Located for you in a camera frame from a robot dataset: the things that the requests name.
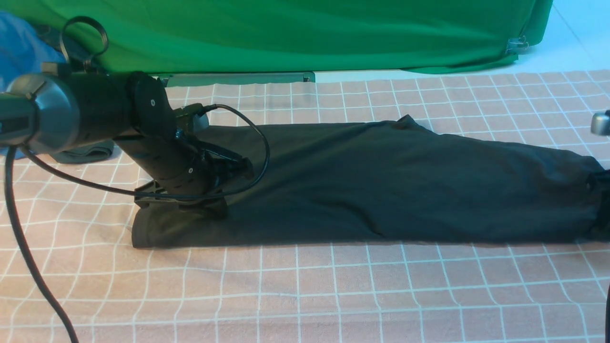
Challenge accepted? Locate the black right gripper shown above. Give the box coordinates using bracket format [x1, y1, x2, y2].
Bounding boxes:
[586, 170, 610, 241]

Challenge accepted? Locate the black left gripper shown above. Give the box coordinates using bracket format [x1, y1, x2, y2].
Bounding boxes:
[114, 135, 254, 220]

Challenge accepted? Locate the gray long-sleeved shirt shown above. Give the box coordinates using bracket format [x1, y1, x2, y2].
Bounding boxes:
[132, 116, 608, 248]

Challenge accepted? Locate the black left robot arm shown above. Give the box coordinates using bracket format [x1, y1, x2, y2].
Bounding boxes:
[1, 72, 264, 219]

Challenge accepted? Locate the pink checkered tablecloth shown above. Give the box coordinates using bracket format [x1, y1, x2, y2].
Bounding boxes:
[13, 70, 609, 343]

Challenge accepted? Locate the green metal base bar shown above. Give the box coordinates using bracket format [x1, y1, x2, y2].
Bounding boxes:
[156, 71, 315, 87]

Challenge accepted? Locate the silver binder clip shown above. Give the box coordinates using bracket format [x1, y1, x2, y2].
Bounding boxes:
[505, 36, 530, 54]

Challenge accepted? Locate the green backdrop cloth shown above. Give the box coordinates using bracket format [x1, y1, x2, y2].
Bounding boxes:
[1, 0, 552, 74]

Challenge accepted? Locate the dark gray crumpled garment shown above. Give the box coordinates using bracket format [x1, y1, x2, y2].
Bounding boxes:
[33, 24, 115, 164]

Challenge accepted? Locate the blue crumpled garment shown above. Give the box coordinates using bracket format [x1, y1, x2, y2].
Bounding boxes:
[0, 12, 65, 160]

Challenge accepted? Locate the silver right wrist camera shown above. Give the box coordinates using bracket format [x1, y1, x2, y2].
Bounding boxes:
[590, 110, 610, 137]

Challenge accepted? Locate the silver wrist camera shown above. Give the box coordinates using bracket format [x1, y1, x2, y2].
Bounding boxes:
[173, 103, 210, 135]
[590, 110, 610, 137]

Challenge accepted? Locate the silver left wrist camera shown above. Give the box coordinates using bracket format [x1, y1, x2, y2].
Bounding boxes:
[173, 103, 210, 135]

